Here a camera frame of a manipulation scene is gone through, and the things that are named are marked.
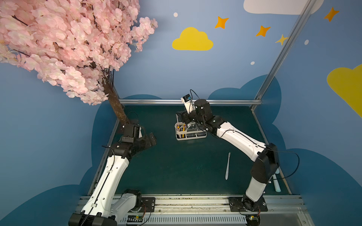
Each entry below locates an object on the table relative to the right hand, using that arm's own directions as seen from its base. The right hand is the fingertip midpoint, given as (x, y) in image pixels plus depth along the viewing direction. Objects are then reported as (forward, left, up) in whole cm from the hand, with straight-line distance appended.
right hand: (183, 109), depth 80 cm
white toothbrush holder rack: (-2, -4, -20) cm, 20 cm away
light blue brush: (-30, -56, -28) cm, 69 cm away
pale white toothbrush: (-23, -29, -29) cm, 47 cm away
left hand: (-16, +18, -9) cm, 26 cm away
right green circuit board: (-48, -40, -33) cm, 70 cm away
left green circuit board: (-51, +23, -31) cm, 64 cm away
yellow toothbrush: (-2, 0, -18) cm, 18 cm away
